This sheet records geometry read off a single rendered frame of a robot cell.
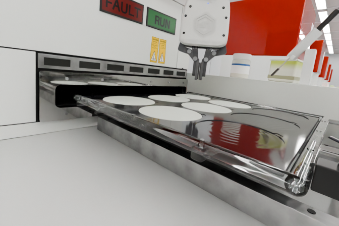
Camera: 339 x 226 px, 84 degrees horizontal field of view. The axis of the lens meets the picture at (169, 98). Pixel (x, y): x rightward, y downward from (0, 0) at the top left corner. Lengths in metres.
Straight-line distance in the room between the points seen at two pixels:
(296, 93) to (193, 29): 0.29
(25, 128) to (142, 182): 0.25
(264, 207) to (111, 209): 0.16
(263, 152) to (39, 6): 0.40
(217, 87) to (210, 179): 0.40
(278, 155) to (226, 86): 0.42
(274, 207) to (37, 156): 0.31
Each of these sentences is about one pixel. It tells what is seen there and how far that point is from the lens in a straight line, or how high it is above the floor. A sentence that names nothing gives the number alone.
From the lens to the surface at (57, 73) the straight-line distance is 0.41.
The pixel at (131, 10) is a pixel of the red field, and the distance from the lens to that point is 0.51.
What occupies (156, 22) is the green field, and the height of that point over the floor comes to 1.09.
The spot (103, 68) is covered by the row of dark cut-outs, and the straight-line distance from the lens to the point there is 0.46.
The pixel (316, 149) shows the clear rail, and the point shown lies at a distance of 0.24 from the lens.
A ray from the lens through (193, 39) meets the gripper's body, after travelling 0.42.
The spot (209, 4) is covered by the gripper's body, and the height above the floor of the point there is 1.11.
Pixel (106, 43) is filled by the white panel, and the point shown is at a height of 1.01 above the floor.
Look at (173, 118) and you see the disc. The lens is 0.26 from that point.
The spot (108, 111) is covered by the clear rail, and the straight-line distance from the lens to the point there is 0.29.
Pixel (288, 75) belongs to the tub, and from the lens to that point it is 0.63.
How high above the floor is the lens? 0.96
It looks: 8 degrees down
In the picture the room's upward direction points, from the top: 6 degrees clockwise
